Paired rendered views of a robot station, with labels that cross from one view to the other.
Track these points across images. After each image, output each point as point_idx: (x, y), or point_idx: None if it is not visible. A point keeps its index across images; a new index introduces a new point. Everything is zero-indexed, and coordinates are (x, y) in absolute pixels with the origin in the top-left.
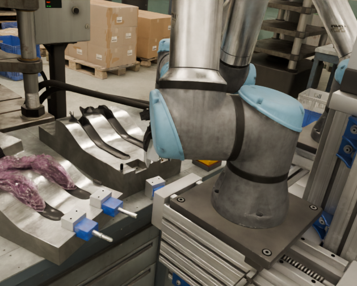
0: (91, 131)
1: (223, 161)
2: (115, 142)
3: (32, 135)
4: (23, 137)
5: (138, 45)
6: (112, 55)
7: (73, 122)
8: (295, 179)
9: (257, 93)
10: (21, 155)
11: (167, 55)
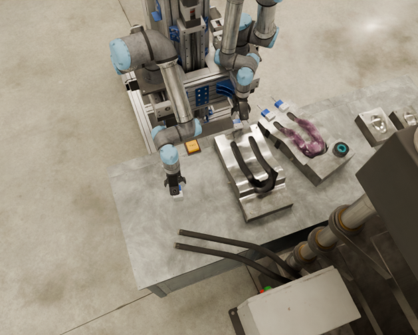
0: (264, 165)
1: (179, 148)
2: (250, 158)
3: (296, 215)
4: (302, 213)
5: None
6: None
7: (275, 169)
8: (185, 81)
9: (247, 18)
10: (304, 161)
11: (252, 69)
